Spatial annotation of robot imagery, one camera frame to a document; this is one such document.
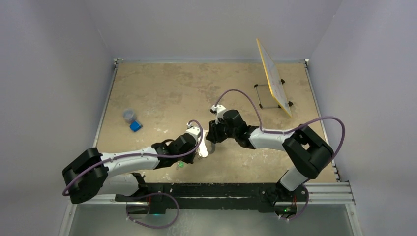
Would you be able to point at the blue box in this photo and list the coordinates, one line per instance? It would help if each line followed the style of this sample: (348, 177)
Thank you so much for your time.
(135, 126)

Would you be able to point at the yellow framed whiteboard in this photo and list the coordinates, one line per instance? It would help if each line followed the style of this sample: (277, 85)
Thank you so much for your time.
(274, 80)

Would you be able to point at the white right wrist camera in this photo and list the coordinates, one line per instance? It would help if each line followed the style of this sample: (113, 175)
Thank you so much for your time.
(218, 110)

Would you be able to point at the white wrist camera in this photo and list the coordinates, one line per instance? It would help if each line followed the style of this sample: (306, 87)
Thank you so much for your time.
(194, 131)
(218, 110)

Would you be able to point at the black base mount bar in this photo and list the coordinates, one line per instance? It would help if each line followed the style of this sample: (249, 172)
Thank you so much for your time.
(262, 197)

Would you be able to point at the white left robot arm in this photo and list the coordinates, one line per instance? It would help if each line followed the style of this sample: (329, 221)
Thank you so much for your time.
(86, 174)

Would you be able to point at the clear jar of paperclips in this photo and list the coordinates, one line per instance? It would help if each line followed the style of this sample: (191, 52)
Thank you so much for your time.
(129, 115)

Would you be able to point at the aluminium table rail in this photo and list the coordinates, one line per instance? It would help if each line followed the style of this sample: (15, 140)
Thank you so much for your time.
(71, 208)

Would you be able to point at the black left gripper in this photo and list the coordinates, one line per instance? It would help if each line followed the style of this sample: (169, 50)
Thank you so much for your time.
(189, 159)

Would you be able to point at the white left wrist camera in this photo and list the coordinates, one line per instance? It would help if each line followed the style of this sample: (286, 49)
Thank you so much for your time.
(194, 131)

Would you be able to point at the metal whiteboard stand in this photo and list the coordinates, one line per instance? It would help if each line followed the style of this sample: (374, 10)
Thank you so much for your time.
(259, 97)

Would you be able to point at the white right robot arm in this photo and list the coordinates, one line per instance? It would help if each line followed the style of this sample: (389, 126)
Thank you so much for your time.
(308, 152)

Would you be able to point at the green key tag with key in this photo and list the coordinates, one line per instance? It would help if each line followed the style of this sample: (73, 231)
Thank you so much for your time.
(180, 165)

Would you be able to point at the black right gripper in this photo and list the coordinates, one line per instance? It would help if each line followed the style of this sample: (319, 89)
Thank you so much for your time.
(214, 135)

